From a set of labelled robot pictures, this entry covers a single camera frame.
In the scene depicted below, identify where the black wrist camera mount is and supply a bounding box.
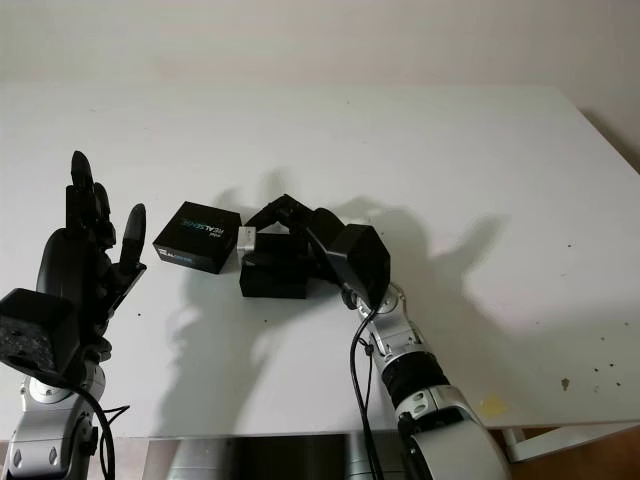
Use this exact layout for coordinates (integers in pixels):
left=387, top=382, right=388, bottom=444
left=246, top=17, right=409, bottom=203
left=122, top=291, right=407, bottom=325
left=327, top=224, right=391, bottom=309
left=0, top=288, right=81, bottom=374

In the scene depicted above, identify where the black box base with foam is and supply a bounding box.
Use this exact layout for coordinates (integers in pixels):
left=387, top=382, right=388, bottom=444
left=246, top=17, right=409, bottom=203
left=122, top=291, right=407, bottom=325
left=239, top=232, right=310, bottom=300

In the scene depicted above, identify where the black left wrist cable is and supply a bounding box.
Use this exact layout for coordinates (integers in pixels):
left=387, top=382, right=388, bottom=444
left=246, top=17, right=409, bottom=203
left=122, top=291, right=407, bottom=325
left=49, top=372, right=132, bottom=480

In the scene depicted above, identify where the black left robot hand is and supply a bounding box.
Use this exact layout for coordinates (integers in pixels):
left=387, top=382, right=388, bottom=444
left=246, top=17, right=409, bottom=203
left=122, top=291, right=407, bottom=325
left=37, top=150, right=149, bottom=361

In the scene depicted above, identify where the black printed RealSense box lid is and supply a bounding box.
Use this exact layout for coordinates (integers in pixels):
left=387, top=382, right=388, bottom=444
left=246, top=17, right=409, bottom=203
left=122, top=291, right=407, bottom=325
left=151, top=201, right=243, bottom=275

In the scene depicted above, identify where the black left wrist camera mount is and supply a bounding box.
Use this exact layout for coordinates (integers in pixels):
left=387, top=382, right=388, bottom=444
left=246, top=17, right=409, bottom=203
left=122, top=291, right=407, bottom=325
left=0, top=288, right=81, bottom=374

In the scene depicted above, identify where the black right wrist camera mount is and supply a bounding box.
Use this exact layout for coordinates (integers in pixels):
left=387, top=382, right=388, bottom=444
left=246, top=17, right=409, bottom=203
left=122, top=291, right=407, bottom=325
left=327, top=224, right=391, bottom=309

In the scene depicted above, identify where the yellow tape piece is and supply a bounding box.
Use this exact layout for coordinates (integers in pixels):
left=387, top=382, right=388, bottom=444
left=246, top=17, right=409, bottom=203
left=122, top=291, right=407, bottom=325
left=477, top=392, right=510, bottom=417

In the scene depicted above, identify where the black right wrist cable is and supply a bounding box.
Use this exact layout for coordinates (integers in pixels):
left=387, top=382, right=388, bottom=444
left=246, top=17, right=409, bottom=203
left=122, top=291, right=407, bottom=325
left=304, top=227, right=386, bottom=480

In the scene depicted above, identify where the small silver camera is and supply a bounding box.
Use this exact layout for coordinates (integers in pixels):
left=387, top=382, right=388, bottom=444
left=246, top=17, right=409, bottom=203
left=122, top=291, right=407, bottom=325
left=236, top=226, right=258, bottom=258

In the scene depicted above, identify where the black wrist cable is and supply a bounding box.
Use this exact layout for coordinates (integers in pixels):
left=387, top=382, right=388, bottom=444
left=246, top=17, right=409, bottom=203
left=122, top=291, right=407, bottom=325
left=304, top=227, right=386, bottom=480
left=49, top=372, right=132, bottom=480

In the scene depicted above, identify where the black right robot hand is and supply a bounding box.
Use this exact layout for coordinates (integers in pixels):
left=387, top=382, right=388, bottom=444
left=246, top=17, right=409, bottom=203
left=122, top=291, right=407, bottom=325
left=240, top=192, right=351, bottom=296

